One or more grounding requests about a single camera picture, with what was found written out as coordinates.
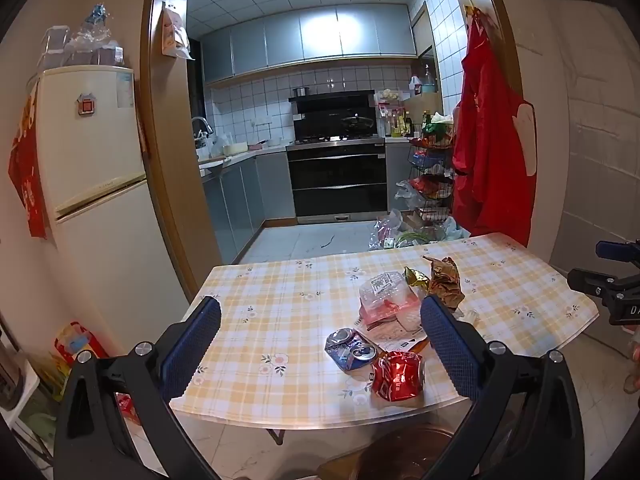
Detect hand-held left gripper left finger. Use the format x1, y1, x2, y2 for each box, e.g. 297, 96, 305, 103
52, 296, 223, 480

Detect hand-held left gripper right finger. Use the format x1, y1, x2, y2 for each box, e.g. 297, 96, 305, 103
419, 294, 586, 480

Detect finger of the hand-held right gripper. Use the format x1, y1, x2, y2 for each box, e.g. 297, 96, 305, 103
595, 240, 640, 262
567, 268, 632, 298

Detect printed paper card package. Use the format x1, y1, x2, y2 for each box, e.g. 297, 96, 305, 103
366, 321, 431, 357

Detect crushed red can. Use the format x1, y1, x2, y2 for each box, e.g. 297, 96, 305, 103
371, 351, 426, 402

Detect brown wrapper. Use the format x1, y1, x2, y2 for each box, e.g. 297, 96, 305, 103
422, 255, 467, 309

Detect pink plastic tray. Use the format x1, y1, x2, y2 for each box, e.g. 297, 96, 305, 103
360, 296, 426, 329

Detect gold foil wrapper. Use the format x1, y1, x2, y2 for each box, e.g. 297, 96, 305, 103
404, 266, 432, 289

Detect clear labelled plastic container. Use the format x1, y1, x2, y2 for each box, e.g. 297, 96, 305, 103
359, 271, 415, 311

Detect crushed blue can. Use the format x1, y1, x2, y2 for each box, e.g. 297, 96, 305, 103
325, 327, 377, 372

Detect brown round trash bin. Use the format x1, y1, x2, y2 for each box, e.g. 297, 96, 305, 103
356, 422, 465, 480

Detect person's right hand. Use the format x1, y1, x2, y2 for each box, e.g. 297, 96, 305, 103
622, 327, 640, 395

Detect red plastic packet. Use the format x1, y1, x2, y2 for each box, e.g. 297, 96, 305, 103
117, 393, 142, 424

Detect checked floral tablecloth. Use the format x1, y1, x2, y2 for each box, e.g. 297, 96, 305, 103
169, 234, 600, 431

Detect red yellow printed bag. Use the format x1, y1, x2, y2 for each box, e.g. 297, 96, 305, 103
52, 321, 109, 402

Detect clear bags of groceries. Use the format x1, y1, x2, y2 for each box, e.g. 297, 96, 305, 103
369, 210, 472, 252

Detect red apron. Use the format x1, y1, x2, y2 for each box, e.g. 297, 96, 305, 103
452, 7, 536, 247

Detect grey lower cabinets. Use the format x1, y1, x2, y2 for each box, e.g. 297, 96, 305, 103
200, 152, 297, 266

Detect grey cabinets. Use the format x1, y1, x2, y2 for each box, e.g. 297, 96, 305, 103
200, 4, 418, 86
200, 152, 297, 266

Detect white plastic bag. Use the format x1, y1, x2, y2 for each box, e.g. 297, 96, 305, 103
394, 180, 427, 212

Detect narrow grey cabinet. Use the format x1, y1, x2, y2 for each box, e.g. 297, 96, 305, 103
385, 140, 417, 211

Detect black built-in oven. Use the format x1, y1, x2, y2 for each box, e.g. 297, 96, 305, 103
285, 137, 389, 225

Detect cream refrigerator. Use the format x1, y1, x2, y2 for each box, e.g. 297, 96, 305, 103
34, 65, 190, 362

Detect chrome faucet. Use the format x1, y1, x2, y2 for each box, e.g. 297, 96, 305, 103
191, 116, 214, 149

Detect red hanging banner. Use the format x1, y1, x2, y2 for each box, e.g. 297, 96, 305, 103
7, 85, 49, 240

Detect row of condiment bottles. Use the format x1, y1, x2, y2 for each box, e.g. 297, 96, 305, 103
375, 89, 405, 139

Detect black range hood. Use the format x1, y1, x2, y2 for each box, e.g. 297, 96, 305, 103
290, 91, 377, 139

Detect hanging printed bag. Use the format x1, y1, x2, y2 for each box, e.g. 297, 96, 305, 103
161, 2, 194, 61

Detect pile of clear plastic bags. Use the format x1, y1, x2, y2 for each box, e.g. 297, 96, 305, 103
62, 4, 126, 67

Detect grey upper cabinets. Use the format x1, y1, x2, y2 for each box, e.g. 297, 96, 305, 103
200, 4, 418, 86

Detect black wire storage rack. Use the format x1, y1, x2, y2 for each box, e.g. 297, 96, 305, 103
407, 122, 457, 224

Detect wooden door frame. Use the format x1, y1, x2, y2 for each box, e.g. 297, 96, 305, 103
139, 0, 533, 306

